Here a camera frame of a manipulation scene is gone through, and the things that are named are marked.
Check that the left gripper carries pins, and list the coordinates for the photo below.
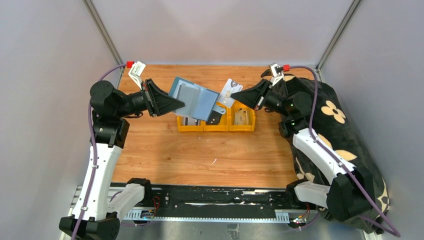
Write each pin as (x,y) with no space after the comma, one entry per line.
(157,101)

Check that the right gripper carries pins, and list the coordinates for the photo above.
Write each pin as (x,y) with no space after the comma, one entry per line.
(256,96)

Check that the white silver credit card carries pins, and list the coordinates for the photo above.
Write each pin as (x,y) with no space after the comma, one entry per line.
(229,88)

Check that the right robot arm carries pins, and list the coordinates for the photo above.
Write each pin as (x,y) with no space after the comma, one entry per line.
(318,155)

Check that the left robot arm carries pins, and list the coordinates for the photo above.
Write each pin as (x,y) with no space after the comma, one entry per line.
(99,159)

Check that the gold cards stack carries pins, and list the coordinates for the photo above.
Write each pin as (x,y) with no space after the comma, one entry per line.
(241,117)

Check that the white grey cards stack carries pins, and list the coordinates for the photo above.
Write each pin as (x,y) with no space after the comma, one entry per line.
(189,121)

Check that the black cards stack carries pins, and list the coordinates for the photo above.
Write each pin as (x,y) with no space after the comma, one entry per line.
(214,118)

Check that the right yellow bin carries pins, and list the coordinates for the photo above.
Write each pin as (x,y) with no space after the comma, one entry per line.
(252,114)

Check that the middle yellow bin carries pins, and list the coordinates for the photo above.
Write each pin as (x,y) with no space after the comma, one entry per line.
(224,125)

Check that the black floral plush blanket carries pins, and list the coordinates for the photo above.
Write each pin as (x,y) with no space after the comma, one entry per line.
(335,130)

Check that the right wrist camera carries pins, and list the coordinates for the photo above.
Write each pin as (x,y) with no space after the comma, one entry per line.
(277,73)

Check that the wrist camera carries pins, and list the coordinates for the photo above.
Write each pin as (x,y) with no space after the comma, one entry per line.
(277,73)
(135,73)

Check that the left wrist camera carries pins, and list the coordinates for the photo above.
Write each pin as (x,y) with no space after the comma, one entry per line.
(135,73)

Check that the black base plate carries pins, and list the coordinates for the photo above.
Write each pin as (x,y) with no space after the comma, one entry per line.
(218,204)

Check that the aluminium frame rail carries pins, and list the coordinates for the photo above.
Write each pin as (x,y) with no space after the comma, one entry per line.
(101,215)

